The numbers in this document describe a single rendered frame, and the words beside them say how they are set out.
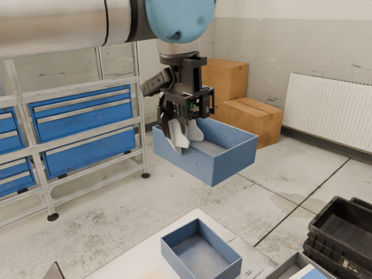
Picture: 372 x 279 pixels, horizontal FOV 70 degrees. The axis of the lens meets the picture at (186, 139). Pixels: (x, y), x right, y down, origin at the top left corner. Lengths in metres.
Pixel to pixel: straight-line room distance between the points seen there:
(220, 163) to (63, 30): 0.38
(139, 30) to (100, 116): 1.82
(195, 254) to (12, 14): 0.80
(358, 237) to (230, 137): 0.95
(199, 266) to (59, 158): 1.44
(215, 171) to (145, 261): 0.46
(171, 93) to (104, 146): 1.73
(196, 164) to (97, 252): 1.45
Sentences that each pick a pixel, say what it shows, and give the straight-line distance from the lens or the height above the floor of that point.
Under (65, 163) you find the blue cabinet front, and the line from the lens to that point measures 2.10.
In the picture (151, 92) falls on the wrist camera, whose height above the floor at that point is 1.24.
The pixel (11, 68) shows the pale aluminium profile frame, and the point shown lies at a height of 1.10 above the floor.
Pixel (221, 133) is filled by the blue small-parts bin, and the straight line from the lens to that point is 0.68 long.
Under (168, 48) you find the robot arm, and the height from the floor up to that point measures 1.34.
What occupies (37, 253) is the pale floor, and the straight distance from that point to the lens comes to 2.07.
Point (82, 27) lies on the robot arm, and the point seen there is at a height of 1.38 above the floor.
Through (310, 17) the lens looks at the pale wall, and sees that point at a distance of 3.23.
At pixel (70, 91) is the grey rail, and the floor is 0.92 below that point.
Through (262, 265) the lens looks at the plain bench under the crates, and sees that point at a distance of 0.91.
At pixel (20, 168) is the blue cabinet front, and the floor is 0.47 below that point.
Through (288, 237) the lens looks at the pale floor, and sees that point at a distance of 2.04.
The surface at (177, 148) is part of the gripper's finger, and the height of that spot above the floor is 1.13.
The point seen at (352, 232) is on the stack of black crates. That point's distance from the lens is 1.47.
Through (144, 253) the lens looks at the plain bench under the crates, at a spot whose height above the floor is 0.70.
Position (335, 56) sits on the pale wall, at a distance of 3.13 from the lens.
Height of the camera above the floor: 1.39
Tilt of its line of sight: 26 degrees down
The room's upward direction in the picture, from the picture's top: straight up
